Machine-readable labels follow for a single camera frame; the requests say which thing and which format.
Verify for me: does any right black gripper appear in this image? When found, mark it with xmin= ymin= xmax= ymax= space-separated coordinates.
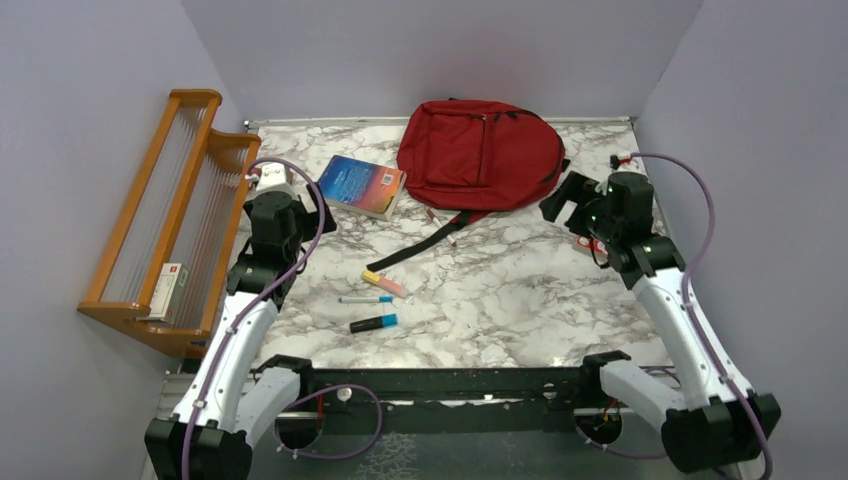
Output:
xmin=541 ymin=170 xmax=619 ymax=245

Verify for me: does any red backpack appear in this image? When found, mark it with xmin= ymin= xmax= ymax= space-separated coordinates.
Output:
xmin=366 ymin=98 xmax=570 ymax=272

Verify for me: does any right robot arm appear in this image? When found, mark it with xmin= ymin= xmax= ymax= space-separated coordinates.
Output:
xmin=540 ymin=172 xmax=781 ymax=473

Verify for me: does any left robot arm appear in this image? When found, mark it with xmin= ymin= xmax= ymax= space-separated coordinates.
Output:
xmin=144 ymin=186 xmax=336 ymax=479

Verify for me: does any blue paperback book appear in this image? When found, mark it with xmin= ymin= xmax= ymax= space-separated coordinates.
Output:
xmin=317 ymin=155 xmax=406 ymax=221

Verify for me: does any blue white pen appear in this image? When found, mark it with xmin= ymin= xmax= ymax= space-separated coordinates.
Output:
xmin=338 ymin=295 xmax=394 ymax=304

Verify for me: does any yellow orange highlighter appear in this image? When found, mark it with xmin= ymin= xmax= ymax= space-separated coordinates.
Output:
xmin=361 ymin=270 xmax=408 ymax=298

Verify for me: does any red white pen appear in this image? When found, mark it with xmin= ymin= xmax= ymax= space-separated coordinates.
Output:
xmin=426 ymin=208 xmax=457 ymax=248

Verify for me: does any black blue highlighter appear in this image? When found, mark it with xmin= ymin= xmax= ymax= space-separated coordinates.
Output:
xmin=349 ymin=313 xmax=398 ymax=334

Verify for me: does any wooden rack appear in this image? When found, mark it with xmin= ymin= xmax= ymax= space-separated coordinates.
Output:
xmin=77 ymin=89 xmax=261 ymax=358

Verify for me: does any white red box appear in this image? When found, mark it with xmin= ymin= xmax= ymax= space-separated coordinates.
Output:
xmin=147 ymin=263 xmax=189 ymax=324

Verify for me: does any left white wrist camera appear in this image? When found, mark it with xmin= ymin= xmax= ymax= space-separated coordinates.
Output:
xmin=254 ymin=162 xmax=295 ymax=195

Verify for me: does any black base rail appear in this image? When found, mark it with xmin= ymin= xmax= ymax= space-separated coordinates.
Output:
xmin=296 ymin=366 xmax=612 ymax=435

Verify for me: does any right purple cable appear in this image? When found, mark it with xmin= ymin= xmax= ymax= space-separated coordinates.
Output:
xmin=574 ymin=152 xmax=774 ymax=480

